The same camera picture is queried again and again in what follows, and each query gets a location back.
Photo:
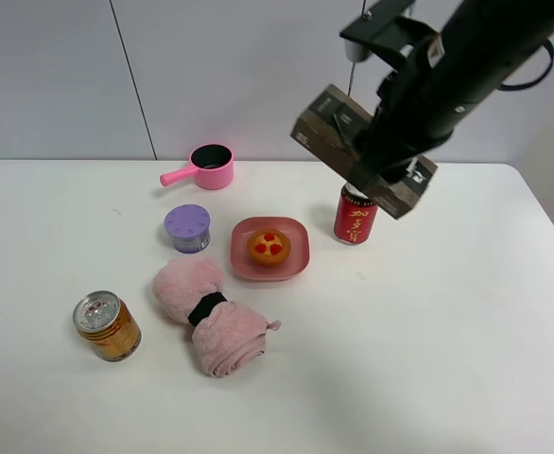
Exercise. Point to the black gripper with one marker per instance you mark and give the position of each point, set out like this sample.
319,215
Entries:
397,133

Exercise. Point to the brown coffee capsule box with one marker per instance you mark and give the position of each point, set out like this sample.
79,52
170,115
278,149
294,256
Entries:
333,128

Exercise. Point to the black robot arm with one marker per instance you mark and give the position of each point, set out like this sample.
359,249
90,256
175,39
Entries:
437,77

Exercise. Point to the red drink can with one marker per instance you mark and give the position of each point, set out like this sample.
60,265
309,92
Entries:
355,216

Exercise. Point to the fruit tart pastry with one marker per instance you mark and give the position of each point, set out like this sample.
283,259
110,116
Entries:
268,247

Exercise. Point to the pink saucepan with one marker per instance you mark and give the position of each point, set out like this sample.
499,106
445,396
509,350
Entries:
210,166

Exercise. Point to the pink square plate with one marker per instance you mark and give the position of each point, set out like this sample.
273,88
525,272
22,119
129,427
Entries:
245,267

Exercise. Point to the purple lidded container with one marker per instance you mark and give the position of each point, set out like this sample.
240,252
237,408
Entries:
188,226

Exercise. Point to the pink rolled towel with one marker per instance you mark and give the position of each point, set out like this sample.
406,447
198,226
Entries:
226,334

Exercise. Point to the gold tin can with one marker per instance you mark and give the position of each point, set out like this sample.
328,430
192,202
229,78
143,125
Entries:
104,321

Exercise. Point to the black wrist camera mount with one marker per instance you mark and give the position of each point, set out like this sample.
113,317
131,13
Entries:
383,29

